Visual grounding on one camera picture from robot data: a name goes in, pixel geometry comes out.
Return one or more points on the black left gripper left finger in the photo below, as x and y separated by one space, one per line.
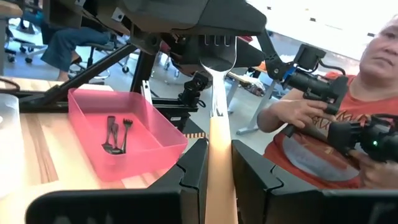
189 186

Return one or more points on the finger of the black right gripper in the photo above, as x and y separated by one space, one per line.
183 53
192 15

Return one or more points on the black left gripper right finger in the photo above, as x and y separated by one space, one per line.
264 193

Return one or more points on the silver spoon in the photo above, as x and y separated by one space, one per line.
219 155

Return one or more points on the black office chair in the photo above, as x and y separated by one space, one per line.
99 46
31 49

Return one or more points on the silver aluminium extrusion bar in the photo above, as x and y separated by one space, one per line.
146 93

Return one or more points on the person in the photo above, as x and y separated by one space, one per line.
71 40
311 161

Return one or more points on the red plastic bin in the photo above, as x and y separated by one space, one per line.
149 146

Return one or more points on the person's hand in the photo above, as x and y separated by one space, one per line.
379 174
295 113

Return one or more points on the white-legged background desk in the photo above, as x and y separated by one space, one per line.
262 102

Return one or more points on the clear plastic bin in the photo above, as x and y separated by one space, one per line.
9 140

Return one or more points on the black camera on clamp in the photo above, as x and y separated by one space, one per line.
191 90

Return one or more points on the black metal table frame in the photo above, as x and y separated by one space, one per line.
93 71

